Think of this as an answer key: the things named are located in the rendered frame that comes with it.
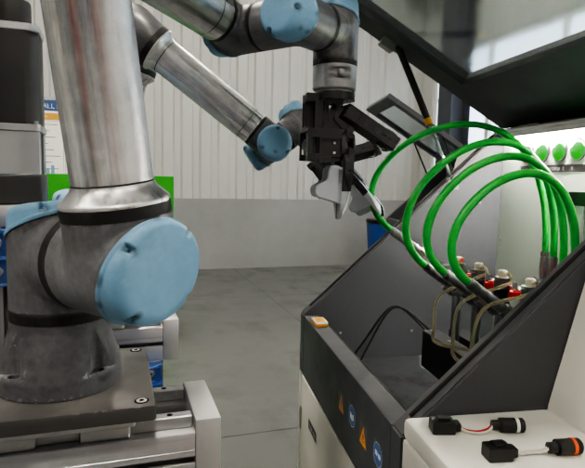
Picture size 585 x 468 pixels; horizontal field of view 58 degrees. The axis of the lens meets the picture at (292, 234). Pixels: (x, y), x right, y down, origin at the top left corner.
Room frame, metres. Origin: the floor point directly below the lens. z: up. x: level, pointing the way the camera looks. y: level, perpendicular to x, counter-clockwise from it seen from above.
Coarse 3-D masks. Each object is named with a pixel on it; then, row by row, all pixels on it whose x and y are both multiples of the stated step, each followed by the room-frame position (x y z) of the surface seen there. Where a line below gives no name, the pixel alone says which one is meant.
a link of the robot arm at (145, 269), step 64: (64, 0) 0.50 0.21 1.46; (128, 0) 0.54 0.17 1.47; (64, 64) 0.51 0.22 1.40; (128, 64) 0.53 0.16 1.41; (64, 128) 0.53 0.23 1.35; (128, 128) 0.53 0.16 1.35; (128, 192) 0.53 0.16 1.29; (64, 256) 0.55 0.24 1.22; (128, 256) 0.50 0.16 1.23; (192, 256) 0.57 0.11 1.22; (128, 320) 0.52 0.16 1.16
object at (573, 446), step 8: (496, 440) 0.60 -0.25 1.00; (504, 440) 0.61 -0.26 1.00; (552, 440) 0.61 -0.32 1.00; (560, 440) 0.60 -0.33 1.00; (568, 440) 0.61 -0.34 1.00; (576, 440) 0.61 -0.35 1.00; (488, 448) 0.59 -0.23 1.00; (496, 448) 0.58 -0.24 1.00; (504, 448) 0.59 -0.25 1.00; (512, 448) 0.59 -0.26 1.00; (536, 448) 0.61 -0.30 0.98; (544, 448) 0.61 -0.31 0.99; (552, 448) 0.60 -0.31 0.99; (560, 448) 0.60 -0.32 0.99; (568, 448) 0.60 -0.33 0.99; (576, 448) 0.60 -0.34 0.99; (488, 456) 0.58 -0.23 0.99; (496, 456) 0.58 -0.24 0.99; (504, 456) 0.58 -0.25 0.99; (512, 456) 0.59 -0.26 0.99
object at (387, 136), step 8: (344, 112) 0.90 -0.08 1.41; (352, 112) 0.90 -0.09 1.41; (360, 112) 0.90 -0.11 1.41; (344, 120) 0.91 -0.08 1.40; (352, 120) 0.90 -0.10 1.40; (360, 120) 0.90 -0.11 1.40; (368, 120) 0.90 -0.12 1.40; (360, 128) 0.91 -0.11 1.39; (368, 128) 0.90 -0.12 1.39; (376, 128) 0.91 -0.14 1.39; (384, 128) 0.91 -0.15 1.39; (368, 136) 0.93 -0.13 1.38; (376, 136) 0.91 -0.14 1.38; (384, 136) 0.91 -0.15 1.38; (392, 136) 0.91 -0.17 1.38; (376, 144) 0.93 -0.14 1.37; (384, 144) 0.91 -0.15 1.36; (392, 144) 0.91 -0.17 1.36
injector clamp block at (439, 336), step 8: (424, 336) 1.12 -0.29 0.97; (440, 336) 1.09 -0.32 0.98; (448, 336) 1.09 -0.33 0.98; (464, 336) 1.09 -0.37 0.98; (424, 344) 1.12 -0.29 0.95; (432, 344) 1.08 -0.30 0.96; (456, 344) 1.03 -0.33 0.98; (464, 344) 1.07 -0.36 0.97; (424, 352) 1.12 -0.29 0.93; (432, 352) 1.08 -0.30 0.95; (440, 352) 1.05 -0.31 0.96; (448, 352) 1.01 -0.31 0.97; (456, 352) 0.98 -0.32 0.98; (464, 352) 0.98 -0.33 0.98; (424, 360) 1.11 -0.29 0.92; (432, 360) 1.08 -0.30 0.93; (440, 360) 1.04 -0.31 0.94; (448, 360) 1.01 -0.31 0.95; (432, 368) 1.08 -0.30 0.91; (440, 368) 1.04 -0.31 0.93; (448, 368) 1.01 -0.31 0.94; (440, 376) 1.04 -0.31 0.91
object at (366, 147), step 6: (360, 144) 1.23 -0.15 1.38; (366, 144) 1.22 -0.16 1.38; (372, 144) 1.22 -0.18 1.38; (360, 150) 1.22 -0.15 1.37; (366, 150) 1.22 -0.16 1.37; (372, 150) 1.21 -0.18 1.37; (378, 150) 1.22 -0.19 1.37; (360, 156) 1.24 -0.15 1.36; (366, 156) 1.24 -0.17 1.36; (372, 156) 1.23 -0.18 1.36
